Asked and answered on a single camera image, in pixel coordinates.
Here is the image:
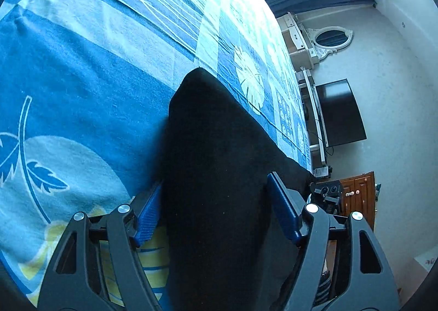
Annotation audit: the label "person's right forearm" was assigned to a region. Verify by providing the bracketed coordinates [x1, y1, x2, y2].
[318, 261, 333, 306]

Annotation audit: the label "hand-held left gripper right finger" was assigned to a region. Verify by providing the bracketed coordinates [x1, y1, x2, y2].
[267, 171, 401, 311]

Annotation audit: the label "black pants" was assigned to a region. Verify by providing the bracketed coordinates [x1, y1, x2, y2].
[151, 69, 315, 311]

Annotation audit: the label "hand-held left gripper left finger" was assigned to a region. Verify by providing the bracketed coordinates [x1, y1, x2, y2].
[37, 181, 163, 311]

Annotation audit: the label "cream dressing table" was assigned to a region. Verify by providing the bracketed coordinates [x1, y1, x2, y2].
[276, 12, 320, 65]

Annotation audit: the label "white television stand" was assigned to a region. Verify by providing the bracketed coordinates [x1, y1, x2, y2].
[296, 66, 331, 164]

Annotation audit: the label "oval white-framed mirror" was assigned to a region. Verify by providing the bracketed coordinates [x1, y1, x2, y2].
[306, 27, 354, 58]

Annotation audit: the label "blue patterned bed sheet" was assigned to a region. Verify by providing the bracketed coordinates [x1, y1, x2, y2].
[0, 0, 313, 308]

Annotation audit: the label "wooden cabinet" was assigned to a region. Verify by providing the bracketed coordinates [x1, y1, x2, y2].
[337, 171, 377, 229]

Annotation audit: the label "black television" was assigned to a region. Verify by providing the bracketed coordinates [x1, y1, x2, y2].
[315, 79, 367, 147]

